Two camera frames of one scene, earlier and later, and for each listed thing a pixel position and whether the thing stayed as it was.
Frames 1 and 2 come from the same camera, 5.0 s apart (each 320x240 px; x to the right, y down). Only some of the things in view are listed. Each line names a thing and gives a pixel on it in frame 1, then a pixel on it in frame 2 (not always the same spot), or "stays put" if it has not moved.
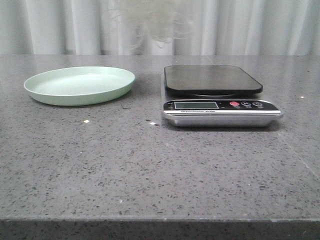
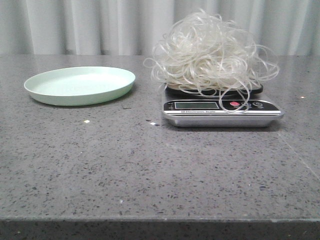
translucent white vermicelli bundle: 157,20 -> 211,55
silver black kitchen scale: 216,100 stays put
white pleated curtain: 216,28 stays put
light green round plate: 80,85 stays put
